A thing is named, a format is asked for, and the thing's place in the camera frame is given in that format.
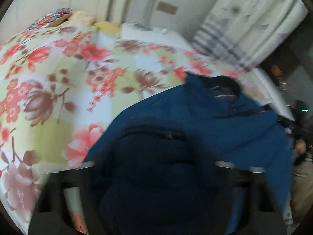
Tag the printed white curtain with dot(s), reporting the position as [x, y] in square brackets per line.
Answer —
[249, 22]

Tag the person's right forearm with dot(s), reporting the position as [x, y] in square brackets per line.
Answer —
[302, 188]

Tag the slim pole lamp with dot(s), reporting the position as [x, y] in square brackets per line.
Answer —
[148, 9]

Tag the yellow pillow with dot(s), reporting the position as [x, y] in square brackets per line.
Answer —
[107, 27]

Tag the white nightstand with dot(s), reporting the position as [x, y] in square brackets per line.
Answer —
[156, 36]

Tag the white window ledge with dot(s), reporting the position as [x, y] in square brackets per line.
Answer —
[276, 95]

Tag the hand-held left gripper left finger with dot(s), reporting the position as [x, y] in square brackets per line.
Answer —
[56, 200]

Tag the floral quilt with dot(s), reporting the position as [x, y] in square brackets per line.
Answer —
[61, 83]

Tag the brown wall socket plate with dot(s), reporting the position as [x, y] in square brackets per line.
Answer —
[167, 7]

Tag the person's right hand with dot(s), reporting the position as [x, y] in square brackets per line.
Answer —
[299, 146]

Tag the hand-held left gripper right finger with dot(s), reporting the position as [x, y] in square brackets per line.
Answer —
[254, 195]

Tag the peach patterned pillow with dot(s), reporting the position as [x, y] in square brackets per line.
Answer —
[82, 17]

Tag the navy blue puffer jacket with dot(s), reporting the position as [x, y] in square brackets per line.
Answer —
[195, 132]

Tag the round embroidered cushion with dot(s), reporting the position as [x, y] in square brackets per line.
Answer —
[52, 17]

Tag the dark window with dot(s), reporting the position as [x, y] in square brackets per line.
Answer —
[291, 73]

